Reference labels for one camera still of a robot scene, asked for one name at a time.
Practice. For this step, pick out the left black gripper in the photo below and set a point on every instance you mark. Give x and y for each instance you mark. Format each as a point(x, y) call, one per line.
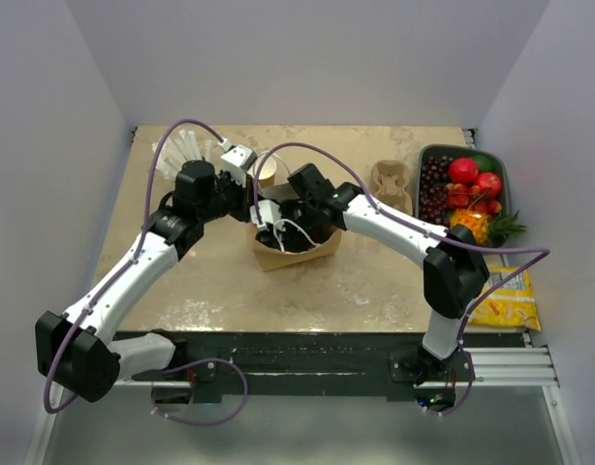
point(246, 195)

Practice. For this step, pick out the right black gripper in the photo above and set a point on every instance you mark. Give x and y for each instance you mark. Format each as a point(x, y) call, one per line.
point(287, 235)

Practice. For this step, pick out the brown paper coffee cup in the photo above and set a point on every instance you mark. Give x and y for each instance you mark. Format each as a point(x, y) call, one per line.
point(268, 170)

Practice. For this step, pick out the brown paper bag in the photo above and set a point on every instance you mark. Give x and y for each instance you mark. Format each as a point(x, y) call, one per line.
point(269, 259)

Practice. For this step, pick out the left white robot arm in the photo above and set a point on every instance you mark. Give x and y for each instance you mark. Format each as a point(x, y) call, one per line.
point(77, 349)

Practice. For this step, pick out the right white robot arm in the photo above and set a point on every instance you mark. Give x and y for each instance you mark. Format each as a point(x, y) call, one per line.
point(454, 270)

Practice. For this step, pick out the cardboard cup carrier tray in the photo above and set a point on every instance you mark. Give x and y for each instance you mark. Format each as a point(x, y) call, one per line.
point(390, 180)

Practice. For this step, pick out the dark red grapes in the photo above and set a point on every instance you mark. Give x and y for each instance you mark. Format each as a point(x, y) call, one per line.
point(433, 205)

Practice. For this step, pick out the red yellow cherries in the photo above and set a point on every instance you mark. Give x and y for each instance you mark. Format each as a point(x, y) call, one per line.
point(460, 196)

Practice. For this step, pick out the red apple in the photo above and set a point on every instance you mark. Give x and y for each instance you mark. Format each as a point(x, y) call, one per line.
point(463, 171)
point(489, 183)

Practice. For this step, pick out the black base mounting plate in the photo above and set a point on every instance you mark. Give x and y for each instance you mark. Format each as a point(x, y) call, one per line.
point(307, 364)

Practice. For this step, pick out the grey fruit tray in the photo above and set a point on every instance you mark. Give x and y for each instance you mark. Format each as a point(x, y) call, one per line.
point(455, 152)

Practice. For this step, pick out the green lime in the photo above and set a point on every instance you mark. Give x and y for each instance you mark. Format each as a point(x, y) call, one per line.
point(483, 163)

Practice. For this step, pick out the yellow snack packet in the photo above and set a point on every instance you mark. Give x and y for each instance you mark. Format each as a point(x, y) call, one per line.
point(513, 305)

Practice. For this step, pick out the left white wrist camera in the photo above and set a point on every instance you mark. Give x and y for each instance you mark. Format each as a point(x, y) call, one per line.
point(237, 162)

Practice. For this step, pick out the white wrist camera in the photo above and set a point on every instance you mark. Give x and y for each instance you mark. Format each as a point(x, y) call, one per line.
point(237, 162)
point(264, 214)

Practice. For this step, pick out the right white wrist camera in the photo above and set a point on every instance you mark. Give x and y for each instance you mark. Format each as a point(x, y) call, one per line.
point(264, 214)

